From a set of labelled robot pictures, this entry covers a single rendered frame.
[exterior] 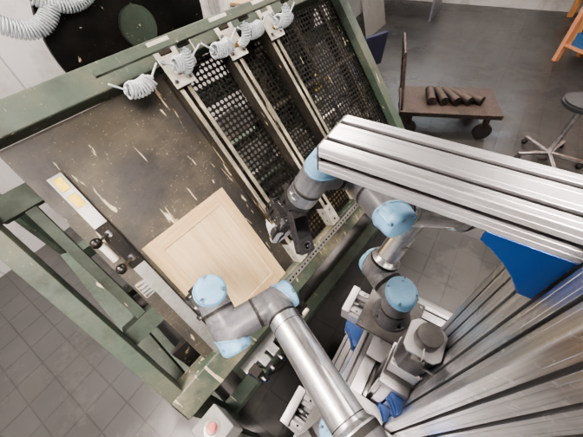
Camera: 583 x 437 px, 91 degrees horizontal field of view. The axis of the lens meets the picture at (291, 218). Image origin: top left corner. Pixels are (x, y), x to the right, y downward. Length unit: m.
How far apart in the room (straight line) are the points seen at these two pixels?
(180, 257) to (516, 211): 1.21
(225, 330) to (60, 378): 2.36
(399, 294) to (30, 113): 1.38
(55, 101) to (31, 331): 2.39
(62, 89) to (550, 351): 1.37
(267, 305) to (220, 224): 0.75
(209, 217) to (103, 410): 1.75
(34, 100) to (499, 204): 1.28
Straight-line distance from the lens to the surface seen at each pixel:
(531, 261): 0.43
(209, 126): 1.40
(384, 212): 0.59
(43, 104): 1.30
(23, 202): 1.38
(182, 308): 1.37
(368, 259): 1.21
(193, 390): 1.50
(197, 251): 1.37
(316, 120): 1.74
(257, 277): 1.50
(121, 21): 1.79
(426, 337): 0.77
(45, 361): 3.13
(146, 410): 2.56
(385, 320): 1.28
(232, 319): 0.72
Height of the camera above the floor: 2.27
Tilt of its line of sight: 50 degrees down
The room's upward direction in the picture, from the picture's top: 7 degrees counter-clockwise
